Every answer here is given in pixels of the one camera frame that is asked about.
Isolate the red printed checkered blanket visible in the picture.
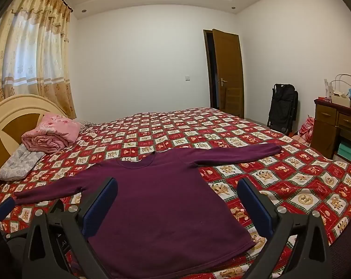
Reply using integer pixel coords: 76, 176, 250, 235
0, 106, 351, 279

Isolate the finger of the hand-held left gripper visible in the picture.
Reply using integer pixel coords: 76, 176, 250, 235
0, 198, 17, 221
49, 199, 66, 224

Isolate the beige patterned curtain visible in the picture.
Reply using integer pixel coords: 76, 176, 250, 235
0, 0, 77, 120

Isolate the teal box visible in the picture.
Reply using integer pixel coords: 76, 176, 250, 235
337, 142, 351, 158

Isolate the purple long-sleeved sweater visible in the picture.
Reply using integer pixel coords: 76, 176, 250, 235
14, 143, 282, 279

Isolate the brown wooden door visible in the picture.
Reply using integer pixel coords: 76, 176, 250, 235
212, 29, 245, 120

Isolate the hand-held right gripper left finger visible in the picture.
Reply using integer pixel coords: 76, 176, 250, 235
21, 177, 119, 279

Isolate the red plaid bag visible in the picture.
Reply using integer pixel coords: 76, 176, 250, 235
298, 116, 316, 143

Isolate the black bag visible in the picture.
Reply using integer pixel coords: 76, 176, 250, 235
267, 84, 299, 136

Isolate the dark door frame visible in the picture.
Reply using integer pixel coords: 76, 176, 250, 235
203, 30, 219, 109

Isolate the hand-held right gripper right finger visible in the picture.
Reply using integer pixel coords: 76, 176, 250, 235
236, 177, 333, 279

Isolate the brown wooden desk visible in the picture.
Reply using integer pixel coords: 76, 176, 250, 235
314, 99, 351, 163

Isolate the grey floral pillow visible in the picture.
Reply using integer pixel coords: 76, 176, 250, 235
0, 144, 45, 181

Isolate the pink folded blanket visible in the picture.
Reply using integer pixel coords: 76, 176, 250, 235
21, 113, 81, 153

